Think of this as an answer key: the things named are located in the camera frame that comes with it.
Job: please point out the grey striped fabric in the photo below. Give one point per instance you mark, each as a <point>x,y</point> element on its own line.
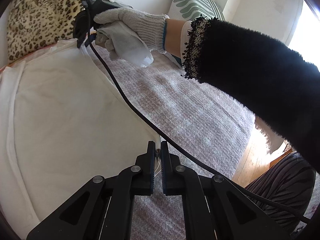
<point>289,182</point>

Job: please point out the right forearm black sleeve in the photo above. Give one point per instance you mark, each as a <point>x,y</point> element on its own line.
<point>262,73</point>

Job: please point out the white camisole top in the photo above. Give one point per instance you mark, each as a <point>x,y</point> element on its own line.
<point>62,123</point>

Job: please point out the leopard print cushion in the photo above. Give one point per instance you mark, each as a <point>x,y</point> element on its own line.
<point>35,24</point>

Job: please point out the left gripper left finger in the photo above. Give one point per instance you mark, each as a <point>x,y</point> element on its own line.
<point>101,208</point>

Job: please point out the right gloved hand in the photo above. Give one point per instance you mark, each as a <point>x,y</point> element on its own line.
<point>131,35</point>

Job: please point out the green striped white pillow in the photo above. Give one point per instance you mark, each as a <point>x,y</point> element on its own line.
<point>188,10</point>

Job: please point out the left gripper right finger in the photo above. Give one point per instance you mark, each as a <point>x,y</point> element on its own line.
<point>212,207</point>

